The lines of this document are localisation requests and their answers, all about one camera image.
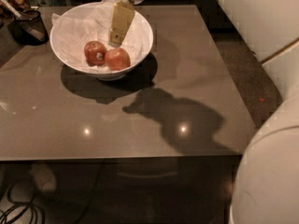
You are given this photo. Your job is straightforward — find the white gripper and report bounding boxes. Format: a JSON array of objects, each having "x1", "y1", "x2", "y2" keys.
[{"x1": 109, "y1": 0, "x2": 145, "y2": 45}]

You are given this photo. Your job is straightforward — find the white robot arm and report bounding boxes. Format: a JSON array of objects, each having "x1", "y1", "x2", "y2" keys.
[{"x1": 218, "y1": 0, "x2": 299, "y2": 224}]

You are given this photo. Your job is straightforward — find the red apple with sticker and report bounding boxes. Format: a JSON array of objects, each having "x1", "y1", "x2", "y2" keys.
[{"x1": 84, "y1": 40, "x2": 107, "y2": 66}]

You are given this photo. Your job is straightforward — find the white ceramic bowl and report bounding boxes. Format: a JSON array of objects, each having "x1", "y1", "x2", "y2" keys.
[{"x1": 49, "y1": 1, "x2": 154, "y2": 81}]

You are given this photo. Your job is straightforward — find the white crumpled paper liner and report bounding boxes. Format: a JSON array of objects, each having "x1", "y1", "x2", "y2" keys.
[{"x1": 50, "y1": 0, "x2": 145, "y2": 68}]

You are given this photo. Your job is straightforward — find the black mesh pen holder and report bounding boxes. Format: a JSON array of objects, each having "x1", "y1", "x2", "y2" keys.
[{"x1": 8, "y1": 10, "x2": 49, "y2": 46}]

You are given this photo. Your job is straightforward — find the white sock foot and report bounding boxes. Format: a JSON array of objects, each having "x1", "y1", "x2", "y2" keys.
[{"x1": 30, "y1": 163, "x2": 57, "y2": 194}]

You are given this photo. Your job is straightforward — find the black cables on floor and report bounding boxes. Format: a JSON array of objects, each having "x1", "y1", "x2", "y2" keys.
[{"x1": 0, "y1": 179, "x2": 46, "y2": 224}]

